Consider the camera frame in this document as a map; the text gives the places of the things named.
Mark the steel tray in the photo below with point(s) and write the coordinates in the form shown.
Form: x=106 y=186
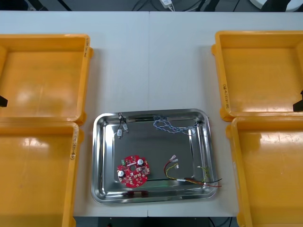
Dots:
x=154 y=149

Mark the round red circuit board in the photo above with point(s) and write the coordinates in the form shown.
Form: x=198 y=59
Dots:
x=132 y=171

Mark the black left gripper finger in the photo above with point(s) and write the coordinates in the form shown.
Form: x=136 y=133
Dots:
x=3 y=101

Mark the yellow-orange plastic bin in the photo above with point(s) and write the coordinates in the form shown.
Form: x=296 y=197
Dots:
x=35 y=177
x=42 y=78
x=260 y=75
x=272 y=184

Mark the white power adapter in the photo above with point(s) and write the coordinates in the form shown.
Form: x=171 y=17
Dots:
x=166 y=2

